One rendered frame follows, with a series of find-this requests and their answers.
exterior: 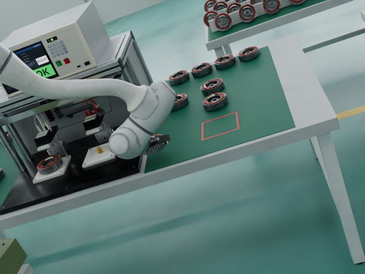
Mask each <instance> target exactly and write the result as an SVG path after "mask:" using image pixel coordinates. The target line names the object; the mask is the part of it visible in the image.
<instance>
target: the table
mask: <svg viewBox="0 0 365 274"><path fill-rule="evenodd" d="M228 1H232V0H225V1H217V0H207V1H206V2H205V3H204V11H205V14H204V17H203V21H204V24H205V44H206V48H207V50H208V51H210V50H213V49H214V51H215V54H216V57H217V58H219V57H222V56H224V55H225V54H226V55H227V54H232V55H233V53H232V50H231V47H230V45H229V44H230V43H233V42H236V41H239V40H242V39H245V38H248V37H250V36H253V35H256V34H259V33H262V32H265V31H268V30H270V29H273V28H276V27H279V26H282V25H285V24H288V23H291V22H293V21H296V20H299V19H302V18H305V17H308V16H311V15H314V14H317V13H319V12H322V11H325V10H328V9H331V8H334V7H337V6H339V5H342V4H345V3H348V2H351V1H354V0H289V2H290V3H291V5H288V6H286V7H283V8H280V7H281V2H280V0H263V2H262V8H263V10H264V11H265V12H266V14H263V15H260V16H258V17H256V15H257V12H256V8H255V7H254V6H253V5H254V3H256V4H257V2H258V1H260V2H261V0H257V1H256V2H255V0H250V4H249V3H247V4H244V5H241V4H240V3H242V2H243V1H246V0H241V2H240V0H235V2H233V3H230V4H229V5H228V3H227V2H228ZM269 1H271V2H269ZM273 1H275V2H276V5H275V4H274V2H273ZM268 2H269V3H268ZM271 3H273V6H270V4H271ZM210 4H211V5H210ZM213 4H214V5H213ZM209 5H210V6H209ZM267 5H268V6H269V7H270V9H268V8H267ZM211 6H213V10H208V9H210V8H211ZM220 6H222V7H220ZM218 7H220V8H219V9H218ZM223 7H225V8H226V12H225V13H218V12H217V11H220V9H224V8H223ZM273 7H275V8H274V9H272V8H273ZM232 8H234V9H233V10H232ZM236 8H239V10H237V9H236ZM246 9H247V10H246ZM249 9H250V10H251V11H252V13H250V11H249ZM231 10H232V11H231ZM234 10H236V11H238V16H239V18H240V20H241V21H242V22H241V23H238V24H235V25H233V26H232V18H231V16H230V15H229V14H230V13H233V12H234ZM244 10H246V11H245V12H244ZM246 12H249V14H248V15H247V14H246ZM243 14H245V16H246V17H244V16H243ZM210 15H212V16H211V17H210V18H209V16H210ZM213 15H214V16H215V18H214V17H213ZM249 15H251V17H249V18H248V16H249ZM211 18H213V19H215V20H214V24H215V27H216V28H217V29H218V31H216V32H212V30H211V27H210V24H209V21H210V20H211ZM221 18H223V19H221ZM225 18H226V19H227V20H228V21H226V20H225ZM220 19H221V20H220ZM223 20H224V21H225V22H224V23H222V21H223ZM219 22H220V23H221V24H222V26H220V24H219ZM226 23H227V25H226V26H224V25H225V24H226ZM364 33H365V26H364V27H361V28H357V29H354V30H351V31H349V32H346V33H343V34H340V35H336V36H333V37H331V38H328V39H325V40H322V41H319V42H316V43H313V44H310V45H307V46H304V47H302V50H303V52H304V53H307V52H310V51H313V50H315V49H319V48H322V47H325V46H328V45H331V44H333V43H337V42H340V41H343V40H346V39H349V38H352V37H354V36H358V35H361V34H364ZM222 46H223V47H222ZM223 48H224V51H225V53H224V51H223Z"/></svg>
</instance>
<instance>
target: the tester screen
mask: <svg viewBox="0 0 365 274"><path fill-rule="evenodd" d="M14 54H15V55H16V56H17V57H18V58H20V59H21V60H22V61H23V62H24V63H26V62H29V61H31V60H34V59H37V58H40V57H42V56H45V55H46V53H45V51H44V49H43V47H42V46H41V44H40V43H39V44H37V45H34V46H31V47H28V48H26V49H23V50H21V51H18V52H15V53H14ZM46 57H47V55H46ZM47 58H48V57H47ZM49 64H51V62H50V61H49V62H47V63H44V64H41V65H38V66H35V67H32V68H31V69H32V70H36V69H38V68H41V67H44V66H46V65H49ZM56 75H57V74H55V75H52V76H50V77H53V76H56ZM50 77H47V78H50ZM4 86H5V88H6V90H7V91H8V92H12V91H14V90H17V89H15V88H14V89H11V90H8V89H7V87H9V86H8V85H5V84H4Z"/></svg>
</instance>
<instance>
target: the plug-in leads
mask: <svg viewBox="0 0 365 274"><path fill-rule="evenodd" d="M40 115H41V114H40ZM36 117H37V119H38V120H39V122H40V124H41V127H42V128H43V131H46V130H48V129H50V130H51V132H52V129H51V127H50V124H49V122H48V121H47V119H46V118H45V117H44V116H43V115H42V116H40V118H39V116H37V115H36V116H35V117H34V122H35V118H36ZM43 117H44V118H45V119H46V121H47V123H46V122H45V120H44V119H43ZM42 119H43V120H44V122H43V120H42ZM35 125H36V123H35ZM36 127H37V129H38V131H39V132H42V131H41V129H40V128H39V127H38V126H37V125H36Z"/></svg>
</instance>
